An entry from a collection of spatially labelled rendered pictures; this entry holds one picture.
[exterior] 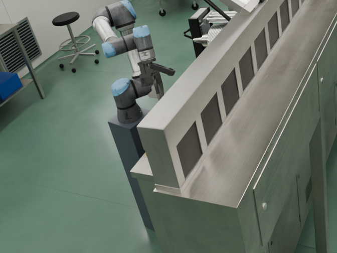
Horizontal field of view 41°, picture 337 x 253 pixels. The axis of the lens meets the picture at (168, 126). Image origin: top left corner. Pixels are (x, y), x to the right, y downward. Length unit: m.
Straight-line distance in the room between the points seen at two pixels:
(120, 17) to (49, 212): 1.80
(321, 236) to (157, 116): 1.66
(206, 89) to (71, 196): 2.60
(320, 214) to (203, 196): 1.38
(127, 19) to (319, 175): 1.29
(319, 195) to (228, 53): 1.20
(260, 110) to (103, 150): 2.77
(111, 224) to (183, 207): 2.15
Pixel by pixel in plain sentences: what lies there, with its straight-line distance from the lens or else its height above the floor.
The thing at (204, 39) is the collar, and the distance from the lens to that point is 2.30.
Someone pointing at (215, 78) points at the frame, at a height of 1.62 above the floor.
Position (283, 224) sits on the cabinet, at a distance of 2.47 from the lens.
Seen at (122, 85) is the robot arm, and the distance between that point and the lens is 2.57.
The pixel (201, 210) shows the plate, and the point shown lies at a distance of 1.24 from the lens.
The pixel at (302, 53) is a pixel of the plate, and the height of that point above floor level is 1.44.
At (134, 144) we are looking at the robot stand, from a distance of 2.66.
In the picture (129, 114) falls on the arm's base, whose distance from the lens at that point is 2.63.
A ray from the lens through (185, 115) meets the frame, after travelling 1.21.
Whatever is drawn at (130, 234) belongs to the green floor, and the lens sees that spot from 3.26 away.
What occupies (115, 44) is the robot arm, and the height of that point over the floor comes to 1.47.
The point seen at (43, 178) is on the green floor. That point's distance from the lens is 4.11.
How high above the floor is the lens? 2.26
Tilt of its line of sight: 33 degrees down
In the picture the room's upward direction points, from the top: 15 degrees counter-clockwise
